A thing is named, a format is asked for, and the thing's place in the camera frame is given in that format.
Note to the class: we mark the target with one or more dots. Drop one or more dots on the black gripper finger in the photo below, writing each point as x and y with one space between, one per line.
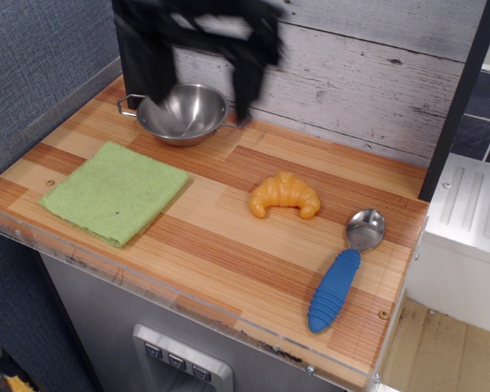
164 68
249 62

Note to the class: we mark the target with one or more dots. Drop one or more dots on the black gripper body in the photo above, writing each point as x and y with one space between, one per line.
245 27

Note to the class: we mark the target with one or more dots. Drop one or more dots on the blue handled metal spoon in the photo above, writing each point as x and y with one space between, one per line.
365 231

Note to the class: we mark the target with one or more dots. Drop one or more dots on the green cloth napkin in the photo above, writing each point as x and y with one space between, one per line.
115 194

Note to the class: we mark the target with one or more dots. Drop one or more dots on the orange toy croissant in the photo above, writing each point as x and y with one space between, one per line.
284 190

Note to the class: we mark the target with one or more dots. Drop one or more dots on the white ridged drainboard unit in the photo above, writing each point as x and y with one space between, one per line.
451 269

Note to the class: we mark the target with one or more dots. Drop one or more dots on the silver dispenser button panel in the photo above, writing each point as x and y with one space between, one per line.
170 365

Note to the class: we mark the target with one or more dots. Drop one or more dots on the yellow object at corner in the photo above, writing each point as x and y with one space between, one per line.
15 384

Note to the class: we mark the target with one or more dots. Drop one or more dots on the black left vertical post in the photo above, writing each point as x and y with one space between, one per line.
136 49

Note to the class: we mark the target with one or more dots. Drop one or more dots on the black vertical post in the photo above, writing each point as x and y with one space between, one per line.
465 86
136 49

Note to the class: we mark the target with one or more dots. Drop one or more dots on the stainless steel bowl with handles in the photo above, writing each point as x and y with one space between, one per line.
190 114

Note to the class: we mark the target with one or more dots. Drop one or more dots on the black right vertical post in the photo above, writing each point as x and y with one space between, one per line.
465 86

